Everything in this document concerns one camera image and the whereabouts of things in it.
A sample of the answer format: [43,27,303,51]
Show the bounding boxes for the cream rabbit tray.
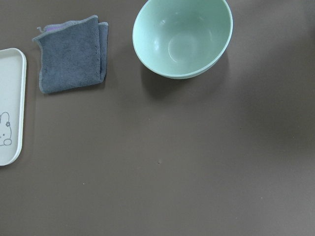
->
[0,48,27,166]

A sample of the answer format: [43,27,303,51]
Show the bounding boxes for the green bowl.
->
[132,0,233,79]

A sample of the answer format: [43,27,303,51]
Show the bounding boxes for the grey folded cloth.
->
[32,15,109,94]

